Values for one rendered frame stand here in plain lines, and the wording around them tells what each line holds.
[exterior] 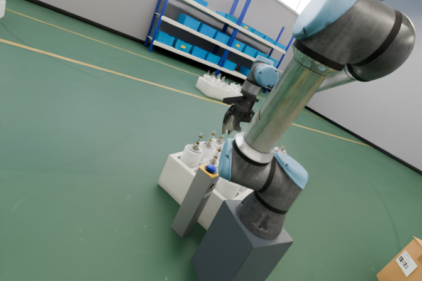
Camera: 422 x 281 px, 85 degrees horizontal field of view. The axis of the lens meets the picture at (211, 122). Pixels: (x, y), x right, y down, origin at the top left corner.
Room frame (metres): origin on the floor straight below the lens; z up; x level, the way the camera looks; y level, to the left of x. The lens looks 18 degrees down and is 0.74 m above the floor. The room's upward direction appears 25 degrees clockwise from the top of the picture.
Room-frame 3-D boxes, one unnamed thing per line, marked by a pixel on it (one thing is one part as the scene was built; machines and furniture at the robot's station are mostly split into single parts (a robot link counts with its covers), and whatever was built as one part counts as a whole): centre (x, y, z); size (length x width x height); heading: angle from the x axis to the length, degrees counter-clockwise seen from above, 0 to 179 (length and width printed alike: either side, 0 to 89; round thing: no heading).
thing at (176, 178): (1.07, -0.14, 0.09); 0.39 x 0.39 x 0.18; 63
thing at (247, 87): (0.97, -0.09, 0.64); 0.08 x 0.08 x 0.05
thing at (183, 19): (5.63, 1.46, 0.90); 0.50 x 0.38 x 0.21; 36
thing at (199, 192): (0.78, -0.07, 0.16); 0.07 x 0.07 x 0.31; 63
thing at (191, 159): (1.02, 0.02, 0.16); 0.10 x 0.10 x 0.18
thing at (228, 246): (0.64, -0.27, 0.15); 0.18 x 0.18 x 0.30; 35
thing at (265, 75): (0.87, -0.12, 0.71); 0.11 x 0.11 x 0.08; 8
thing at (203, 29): (5.85, 1.09, 0.90); 0.50 x 0.38 x 0.21; 33
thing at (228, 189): (0.91, -0.19, 0.16); 0.10 x 0.10 x 0.18
